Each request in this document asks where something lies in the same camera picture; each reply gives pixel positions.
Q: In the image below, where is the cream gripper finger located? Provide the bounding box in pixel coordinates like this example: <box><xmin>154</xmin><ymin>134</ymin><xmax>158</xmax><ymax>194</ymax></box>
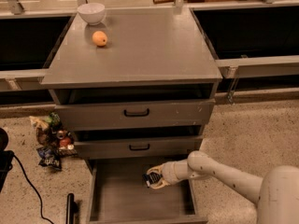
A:
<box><xmin>150</xmin><ymin>179</ymin><xmax>169</xmax><ymax>189</ymax></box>
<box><xmin>147</xmin><ymin>164</ymin><xmax>164</xmax><ymax>175</ymax></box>

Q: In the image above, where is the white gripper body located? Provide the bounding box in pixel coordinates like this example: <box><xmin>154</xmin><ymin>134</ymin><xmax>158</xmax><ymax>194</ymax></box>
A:
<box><xmin>162</xmin><ymin>161</ymin><xmax>184</xmax><ymax>185</ymax></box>

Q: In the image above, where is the dark blueberry rxbar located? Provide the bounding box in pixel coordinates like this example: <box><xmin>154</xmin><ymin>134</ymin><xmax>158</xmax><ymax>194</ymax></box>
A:
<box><xmin>142</xmin><ymin>173</ymin><xmax>162</xmax><ymax>188</ymax></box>

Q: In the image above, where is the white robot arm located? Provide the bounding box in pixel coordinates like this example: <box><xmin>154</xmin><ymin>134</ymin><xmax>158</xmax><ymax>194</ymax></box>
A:
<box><xmin>144</xmin><ymin>150</ymin><xmax>299</xmax><ymax>224</ymax></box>

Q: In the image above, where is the grey middle drawer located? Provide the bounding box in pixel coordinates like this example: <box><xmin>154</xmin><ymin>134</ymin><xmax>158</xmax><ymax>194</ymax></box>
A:
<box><xmin>75</xmin><ymin>135</ymin><xmax>203</xmax><ymax>160</ymax></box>

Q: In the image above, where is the grey open bottom drawer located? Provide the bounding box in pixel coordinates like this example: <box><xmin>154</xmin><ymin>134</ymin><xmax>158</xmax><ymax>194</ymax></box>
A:
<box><xmin>87</xmin><ymin>156</ymin><xmax>207</xmax><ymax>224</ymax></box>

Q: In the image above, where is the grey top drawer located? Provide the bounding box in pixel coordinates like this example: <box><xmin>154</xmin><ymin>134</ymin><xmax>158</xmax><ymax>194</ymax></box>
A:
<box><xmin>56</xmin><ymin>100</ymin><xmax>215</xmax><ymax>131</ymax></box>

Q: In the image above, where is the grey drawer cabinet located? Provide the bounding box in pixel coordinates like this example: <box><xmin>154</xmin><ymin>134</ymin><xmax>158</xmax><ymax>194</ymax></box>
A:
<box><xmin>40</xmin><ymin>6</ymin><xmax>224</xmax><ymax>173</ymax></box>

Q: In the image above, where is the red soda can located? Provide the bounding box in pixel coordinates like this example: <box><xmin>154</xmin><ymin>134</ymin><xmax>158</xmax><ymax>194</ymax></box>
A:
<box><xmin>59</xmin><ymin>136</ymin><xmax>72</xmax><ymax>147</ymax></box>

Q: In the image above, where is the pile of snack packages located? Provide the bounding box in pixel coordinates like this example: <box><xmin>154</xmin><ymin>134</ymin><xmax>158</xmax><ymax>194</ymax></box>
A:
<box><xmin>29</xmin><ymin>112</ymin><xmax>77</xmax><ymax>157</ymax></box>

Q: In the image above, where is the dark blue chip bag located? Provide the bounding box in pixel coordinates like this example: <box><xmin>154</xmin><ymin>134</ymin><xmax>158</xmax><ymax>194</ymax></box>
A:
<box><xmin>36</xmin><ymin>147</ymin><xmax>62</xmax><ymax>171</ymax></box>

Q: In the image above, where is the orange fruit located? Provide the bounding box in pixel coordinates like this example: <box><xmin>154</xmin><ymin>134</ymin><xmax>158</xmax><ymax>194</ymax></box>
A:
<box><xmin>93</xmin><ymin>31</ymin><xmax>107</xmax><ymax>47</ymax></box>

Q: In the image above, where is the black device at left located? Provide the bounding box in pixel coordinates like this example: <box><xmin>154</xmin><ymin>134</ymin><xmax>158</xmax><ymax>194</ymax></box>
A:
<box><xmin>0</xmin><ymin>128</ymin><xmax>14</xmax><ymax>192</ymax></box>

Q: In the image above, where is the white ceramic bowl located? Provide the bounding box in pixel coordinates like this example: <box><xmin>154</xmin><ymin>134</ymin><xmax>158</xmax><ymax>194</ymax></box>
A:
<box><xmin>78</xmin><ymin>3</ymin><xmax>106</xmax><ymax>25</ymax></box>

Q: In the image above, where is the black left base handle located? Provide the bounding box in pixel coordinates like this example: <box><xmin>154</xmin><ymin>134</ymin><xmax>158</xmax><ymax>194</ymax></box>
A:
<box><xmin>65</xmin><ymin>193</ymin><xmax>78</xmax><ymax>224</ymax></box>

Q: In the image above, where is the black cable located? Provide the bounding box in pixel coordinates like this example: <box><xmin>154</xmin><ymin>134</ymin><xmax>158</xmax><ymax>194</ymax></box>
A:
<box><xmin>12</xmin><ymin>154</ymin><xmax>56</xmax><ymax>224</ymax></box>

